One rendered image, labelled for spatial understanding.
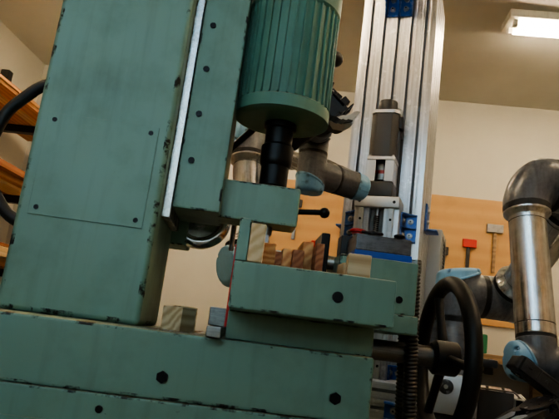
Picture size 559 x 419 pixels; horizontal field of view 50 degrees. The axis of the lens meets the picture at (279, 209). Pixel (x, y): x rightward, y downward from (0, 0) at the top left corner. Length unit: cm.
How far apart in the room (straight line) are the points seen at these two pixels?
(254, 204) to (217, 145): 12
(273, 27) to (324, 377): 61
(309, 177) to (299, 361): 74
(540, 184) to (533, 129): 353
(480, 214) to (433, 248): 248
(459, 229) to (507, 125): 90
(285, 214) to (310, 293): 31
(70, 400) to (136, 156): 38
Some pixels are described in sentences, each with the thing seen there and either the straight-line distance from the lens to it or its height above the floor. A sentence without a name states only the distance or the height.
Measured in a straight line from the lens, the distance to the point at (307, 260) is 101.
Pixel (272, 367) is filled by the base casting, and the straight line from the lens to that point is 84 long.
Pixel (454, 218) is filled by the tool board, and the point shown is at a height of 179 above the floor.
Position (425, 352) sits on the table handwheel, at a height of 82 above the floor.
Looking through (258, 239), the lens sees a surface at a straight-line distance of 76.
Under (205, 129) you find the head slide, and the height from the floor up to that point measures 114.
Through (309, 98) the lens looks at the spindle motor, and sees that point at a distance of 106.
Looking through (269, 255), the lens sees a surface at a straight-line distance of 85.
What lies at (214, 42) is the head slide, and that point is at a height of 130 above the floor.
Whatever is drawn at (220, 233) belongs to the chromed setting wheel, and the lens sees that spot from 118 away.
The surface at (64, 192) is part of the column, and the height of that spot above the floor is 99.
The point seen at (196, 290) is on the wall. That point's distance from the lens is 443.
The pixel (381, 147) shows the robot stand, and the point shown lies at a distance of 185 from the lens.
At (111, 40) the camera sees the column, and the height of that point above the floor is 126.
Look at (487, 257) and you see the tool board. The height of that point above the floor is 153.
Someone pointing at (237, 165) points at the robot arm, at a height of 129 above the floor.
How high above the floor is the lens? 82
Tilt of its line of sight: 12 degrees up
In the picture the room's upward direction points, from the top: 7 degrees clockwise
